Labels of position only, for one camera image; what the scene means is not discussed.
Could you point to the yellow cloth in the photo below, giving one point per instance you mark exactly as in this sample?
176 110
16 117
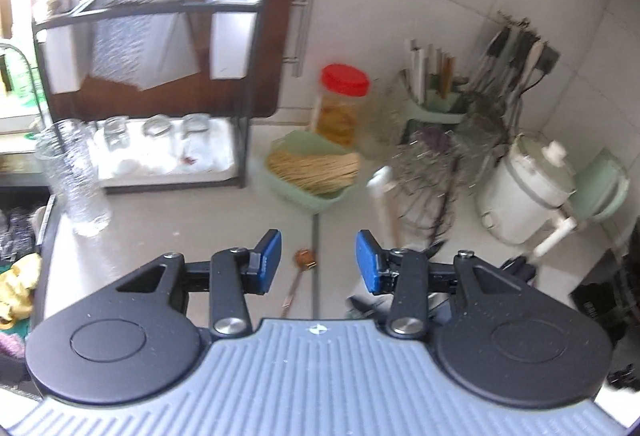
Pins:
20 286

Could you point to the white drip tray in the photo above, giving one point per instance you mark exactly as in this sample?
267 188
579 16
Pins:
150 165

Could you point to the textured glass pitcher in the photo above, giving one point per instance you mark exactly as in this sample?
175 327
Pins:
80 186

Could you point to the black metal dish rack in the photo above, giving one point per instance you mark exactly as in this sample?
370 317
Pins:
245 115

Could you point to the red lid plastic jar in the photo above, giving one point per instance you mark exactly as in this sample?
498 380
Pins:
340 110

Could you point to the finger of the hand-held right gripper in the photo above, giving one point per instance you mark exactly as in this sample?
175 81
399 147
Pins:
520 268

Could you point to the green plastic basket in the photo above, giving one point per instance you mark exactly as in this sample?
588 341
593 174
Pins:
300 201

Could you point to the hanging kitchen utensils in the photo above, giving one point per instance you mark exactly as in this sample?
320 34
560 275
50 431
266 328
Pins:
505 60

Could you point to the bundle of bamboo sticks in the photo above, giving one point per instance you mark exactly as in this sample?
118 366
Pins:
315 170

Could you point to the textured glass mug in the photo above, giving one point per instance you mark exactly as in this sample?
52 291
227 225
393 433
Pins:
382 125

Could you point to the small brown spoon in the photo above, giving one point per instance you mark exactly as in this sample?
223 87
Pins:
305 258

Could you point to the white electric pot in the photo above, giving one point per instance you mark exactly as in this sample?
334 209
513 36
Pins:
520 196

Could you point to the bunch of assorted chopsticks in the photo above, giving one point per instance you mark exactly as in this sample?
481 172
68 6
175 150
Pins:
420 65

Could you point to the white ceramic spoon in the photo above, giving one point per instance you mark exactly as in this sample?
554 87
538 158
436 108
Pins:
382 196

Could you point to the black wall hook rail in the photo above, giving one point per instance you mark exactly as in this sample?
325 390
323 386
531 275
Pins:
550 58

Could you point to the small steel faucet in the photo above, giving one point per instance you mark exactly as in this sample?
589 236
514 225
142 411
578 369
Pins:
35 85

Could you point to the black kitchen sink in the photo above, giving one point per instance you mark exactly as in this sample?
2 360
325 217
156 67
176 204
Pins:
20 196

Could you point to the brown wooden cutting board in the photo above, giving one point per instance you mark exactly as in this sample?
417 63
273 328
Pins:
272 40

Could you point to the white rack holder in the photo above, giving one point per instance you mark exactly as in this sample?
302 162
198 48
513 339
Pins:
62 55
232 40

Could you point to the silver patterned sheet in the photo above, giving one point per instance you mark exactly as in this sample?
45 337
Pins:
140 25

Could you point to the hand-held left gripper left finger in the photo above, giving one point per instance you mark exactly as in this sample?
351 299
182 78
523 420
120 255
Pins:
269 261

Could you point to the light green appliance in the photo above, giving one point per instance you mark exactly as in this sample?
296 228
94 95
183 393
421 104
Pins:
600 186

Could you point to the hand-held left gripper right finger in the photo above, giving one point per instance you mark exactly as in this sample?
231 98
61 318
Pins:
367 261

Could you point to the steel wool scrubber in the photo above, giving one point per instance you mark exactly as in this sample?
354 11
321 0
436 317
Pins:
17 236

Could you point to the clear drinking glass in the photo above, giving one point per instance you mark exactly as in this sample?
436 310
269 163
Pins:
196 125
115 135
157 126

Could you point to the green chopstick holder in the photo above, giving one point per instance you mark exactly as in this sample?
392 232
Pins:
440 108

